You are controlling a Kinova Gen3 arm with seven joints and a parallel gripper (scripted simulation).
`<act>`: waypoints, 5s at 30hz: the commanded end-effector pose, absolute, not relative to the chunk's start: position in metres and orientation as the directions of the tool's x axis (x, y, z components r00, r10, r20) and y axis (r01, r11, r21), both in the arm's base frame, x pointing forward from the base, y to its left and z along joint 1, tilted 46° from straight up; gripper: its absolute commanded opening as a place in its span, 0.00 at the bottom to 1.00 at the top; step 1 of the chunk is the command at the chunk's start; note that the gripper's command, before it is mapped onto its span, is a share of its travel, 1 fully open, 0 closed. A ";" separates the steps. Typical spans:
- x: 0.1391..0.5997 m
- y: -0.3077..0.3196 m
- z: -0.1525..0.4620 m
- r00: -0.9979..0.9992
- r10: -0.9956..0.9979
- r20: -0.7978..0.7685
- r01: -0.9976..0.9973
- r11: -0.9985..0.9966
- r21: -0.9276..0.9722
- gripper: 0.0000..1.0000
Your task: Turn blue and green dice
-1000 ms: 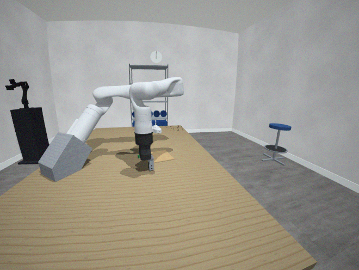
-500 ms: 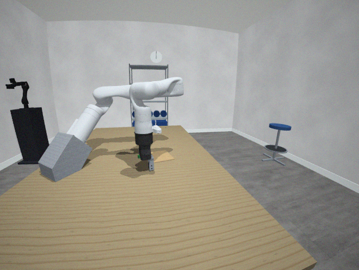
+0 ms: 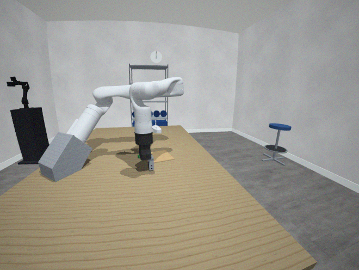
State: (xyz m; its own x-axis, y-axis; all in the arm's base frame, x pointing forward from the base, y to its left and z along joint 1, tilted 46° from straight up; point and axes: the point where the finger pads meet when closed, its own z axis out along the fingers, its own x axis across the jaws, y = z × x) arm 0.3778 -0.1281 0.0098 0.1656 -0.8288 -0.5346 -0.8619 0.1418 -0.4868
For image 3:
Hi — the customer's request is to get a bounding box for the tan mat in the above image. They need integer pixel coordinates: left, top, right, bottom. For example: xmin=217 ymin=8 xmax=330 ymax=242
xmin=151 ymin=150 xmax=174 ymax=163

